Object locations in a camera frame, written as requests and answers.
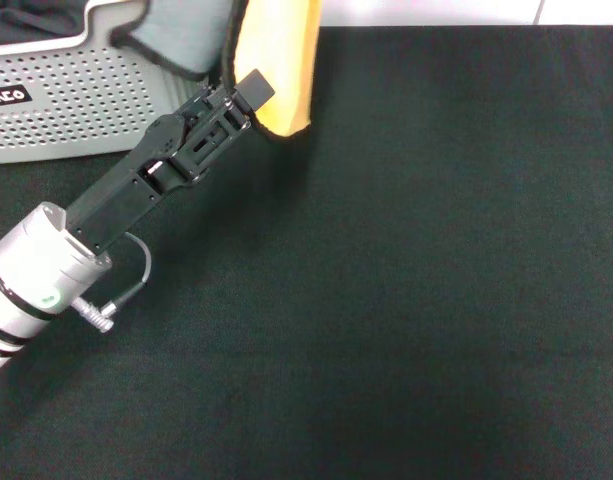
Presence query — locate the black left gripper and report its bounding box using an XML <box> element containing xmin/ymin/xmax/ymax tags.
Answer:
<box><xmin>64</xmin><ymin>68</ymin><xmax>277</xmax><ymax>252</ymax></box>

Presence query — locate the yellow towel with black hem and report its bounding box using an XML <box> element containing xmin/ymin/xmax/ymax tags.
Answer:
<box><xmin>109</xmin><ymin>0</ymin><xmax>324</xmax><ymax>139</ymax></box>

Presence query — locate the grey perforated storage box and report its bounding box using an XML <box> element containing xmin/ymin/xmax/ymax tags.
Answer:
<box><xmin>0</xmin><ymin>0</ymin><xmax>222</xmax><ymax>167</ymax></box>

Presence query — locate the black tablecloth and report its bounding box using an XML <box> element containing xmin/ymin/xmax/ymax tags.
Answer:
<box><xmin>0</xmin><ymin>24</ymin><xmax>613</xmax><ymax>480</ymax></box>

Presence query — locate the black cloth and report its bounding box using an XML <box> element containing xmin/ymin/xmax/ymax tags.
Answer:
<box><xmin>0</xmin><ymin>0</ymin><xmax>95</xmax><ymax>49</ymax></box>

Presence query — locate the left gripper cable with connector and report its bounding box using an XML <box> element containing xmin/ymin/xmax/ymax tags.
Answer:
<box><xmin>70</xmin><ymin>231</ymin><xmax>154</xmax><ymax>333</ymax></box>

